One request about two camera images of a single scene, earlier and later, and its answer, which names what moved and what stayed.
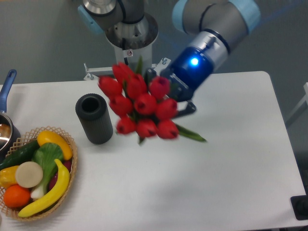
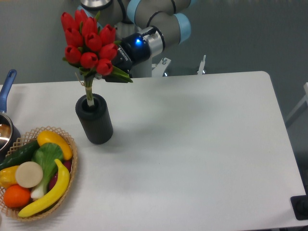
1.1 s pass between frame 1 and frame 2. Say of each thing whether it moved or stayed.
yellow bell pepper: stayed
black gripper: moved
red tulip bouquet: moved
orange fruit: stayed
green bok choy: stayed
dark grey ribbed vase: stayed
